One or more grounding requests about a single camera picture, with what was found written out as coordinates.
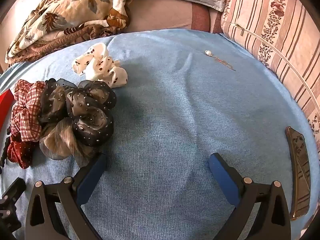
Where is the floral leaf quilt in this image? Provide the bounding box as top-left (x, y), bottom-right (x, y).
top-left (5, 0), bottom-right (134, 67)

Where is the white cherry print scrunchie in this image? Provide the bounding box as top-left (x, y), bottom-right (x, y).
top-left (72, 43), bottom-right (128, 88)

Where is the brown hair barrette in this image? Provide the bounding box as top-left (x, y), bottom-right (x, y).
top-left (285, 126), bottom-right (311, 221)

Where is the pink bed sheet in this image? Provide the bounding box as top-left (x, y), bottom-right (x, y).
top-left (0, 0), bottom-right (224, 67)

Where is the dark red dotted scrunchie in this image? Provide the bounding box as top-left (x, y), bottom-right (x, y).
top-left (7, 135), bottom-right (38, 169)

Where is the gold necklace with pendant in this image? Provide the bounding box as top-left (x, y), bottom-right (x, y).
top-left (204, 50), bottom-right (237, 72)

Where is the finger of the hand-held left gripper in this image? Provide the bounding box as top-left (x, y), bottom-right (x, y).
top-left (0, 177), bottom-right (27, 233)

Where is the red plaid scrunchie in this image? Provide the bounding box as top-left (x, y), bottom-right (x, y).
top-left (10, 79), bottom-right (48, 142)

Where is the red tray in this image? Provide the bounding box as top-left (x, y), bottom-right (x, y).
top-left (0, 90), bottom-right (13, 122)

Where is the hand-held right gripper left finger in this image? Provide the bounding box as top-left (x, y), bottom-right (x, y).
top-left (25, 152), bottom-right (108, 240)

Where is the black sheer dotted scrunchie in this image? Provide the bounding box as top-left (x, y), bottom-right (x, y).
top-left (39, 78), bottom-right (117, 168)

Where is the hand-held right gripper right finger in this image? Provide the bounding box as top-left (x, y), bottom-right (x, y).
top-left (209, 152), bottom-right (292, 240)

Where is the striped floral pillow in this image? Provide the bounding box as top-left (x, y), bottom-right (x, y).
top-left (221, 0), bottom-right (320, 153)

